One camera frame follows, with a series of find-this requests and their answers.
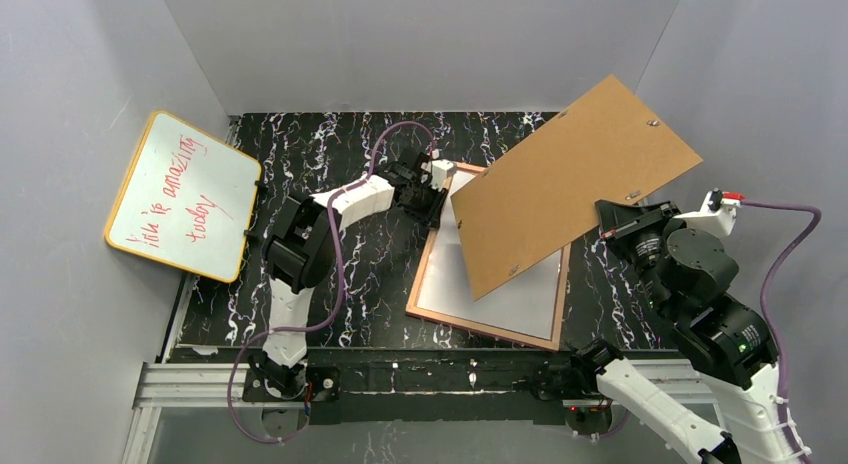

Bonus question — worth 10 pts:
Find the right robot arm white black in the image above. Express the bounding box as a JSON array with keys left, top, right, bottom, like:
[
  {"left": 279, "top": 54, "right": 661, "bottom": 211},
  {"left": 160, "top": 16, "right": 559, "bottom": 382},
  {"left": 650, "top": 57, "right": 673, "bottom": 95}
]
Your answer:
[{"left": 570, "top": 190, "right": 812, "bottom": 463}]

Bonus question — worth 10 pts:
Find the yellow-framed whiteboard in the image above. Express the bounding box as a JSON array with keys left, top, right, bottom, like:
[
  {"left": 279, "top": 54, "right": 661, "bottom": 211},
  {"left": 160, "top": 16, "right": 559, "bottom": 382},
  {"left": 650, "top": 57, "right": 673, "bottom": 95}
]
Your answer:
[{"left": 104, "top": 111, "right": 262, "bottom": 283}]

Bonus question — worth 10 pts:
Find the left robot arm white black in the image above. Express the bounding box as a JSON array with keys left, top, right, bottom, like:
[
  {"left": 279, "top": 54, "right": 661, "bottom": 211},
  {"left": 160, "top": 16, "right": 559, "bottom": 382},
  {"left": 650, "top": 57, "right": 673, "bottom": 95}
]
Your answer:
[{"left": 262, "top": 151, "right": 457, "bottom": 369}]

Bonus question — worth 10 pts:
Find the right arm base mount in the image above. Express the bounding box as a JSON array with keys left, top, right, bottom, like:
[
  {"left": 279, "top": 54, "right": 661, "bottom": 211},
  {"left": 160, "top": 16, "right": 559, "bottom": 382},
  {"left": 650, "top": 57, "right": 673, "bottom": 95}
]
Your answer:
[{"left": 512, "top": 363, "right": 616, "bottom": 434}]

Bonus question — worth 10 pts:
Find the brown backing board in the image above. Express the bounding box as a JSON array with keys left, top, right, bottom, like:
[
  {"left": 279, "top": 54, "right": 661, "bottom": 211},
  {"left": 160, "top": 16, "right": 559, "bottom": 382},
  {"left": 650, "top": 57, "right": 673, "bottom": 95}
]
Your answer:
[{"left": 451, "top": 75, "right": 703, "bottom": 300}]

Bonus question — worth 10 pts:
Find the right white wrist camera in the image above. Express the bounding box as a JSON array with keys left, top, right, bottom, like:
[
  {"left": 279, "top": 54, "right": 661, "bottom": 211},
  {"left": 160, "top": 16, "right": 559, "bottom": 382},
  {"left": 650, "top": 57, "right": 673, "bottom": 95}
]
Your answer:
[{"left": 675, "top": 188, "right": 745, "bottom": 239}]

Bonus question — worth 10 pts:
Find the aluminium rail front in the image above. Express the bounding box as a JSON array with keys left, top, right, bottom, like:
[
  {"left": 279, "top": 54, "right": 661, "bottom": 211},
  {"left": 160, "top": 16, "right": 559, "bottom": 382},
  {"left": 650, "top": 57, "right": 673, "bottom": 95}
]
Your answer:
[{"left": 123, "top": 358, "right": 755, "bottom": 464}]

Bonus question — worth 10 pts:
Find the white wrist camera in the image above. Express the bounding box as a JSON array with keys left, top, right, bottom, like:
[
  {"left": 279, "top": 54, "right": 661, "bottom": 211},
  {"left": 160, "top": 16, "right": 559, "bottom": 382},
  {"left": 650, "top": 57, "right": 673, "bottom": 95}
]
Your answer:
[
  {"left": 675, "top": 188, "right": 745, "bottom": 239},
  {"left": 428, "top": 159, "right": 457, "bottom": 191}
]

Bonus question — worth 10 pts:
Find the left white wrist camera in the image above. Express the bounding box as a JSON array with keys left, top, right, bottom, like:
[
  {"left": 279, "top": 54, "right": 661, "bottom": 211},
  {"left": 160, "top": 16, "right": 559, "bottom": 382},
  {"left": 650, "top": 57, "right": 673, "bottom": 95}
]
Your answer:
[{"left": 428, "top": 159, "right": 457, "bottom": 191}]

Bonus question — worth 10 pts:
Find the seascape photo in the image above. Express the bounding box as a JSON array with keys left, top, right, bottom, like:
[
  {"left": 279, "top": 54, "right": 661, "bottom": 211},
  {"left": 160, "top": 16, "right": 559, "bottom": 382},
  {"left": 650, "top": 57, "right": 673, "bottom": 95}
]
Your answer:
[{"left": 406, "top": 202, "right": 571, "bottom": 351}]

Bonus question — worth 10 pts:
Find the pink wooden picture frame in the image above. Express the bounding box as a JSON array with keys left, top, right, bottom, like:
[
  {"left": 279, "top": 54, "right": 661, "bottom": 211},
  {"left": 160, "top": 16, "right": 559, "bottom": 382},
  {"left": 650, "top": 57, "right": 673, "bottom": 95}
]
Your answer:
[{"left": 405, "top": 163, "right": 571, "bottom": 351}]

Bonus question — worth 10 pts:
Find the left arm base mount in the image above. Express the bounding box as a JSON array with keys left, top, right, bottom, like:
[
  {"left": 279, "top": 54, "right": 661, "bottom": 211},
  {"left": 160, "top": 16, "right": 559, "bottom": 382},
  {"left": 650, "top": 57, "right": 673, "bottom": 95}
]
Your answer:
[{"left": 238, "top": 362, "right": 341, "bottom": 403}]

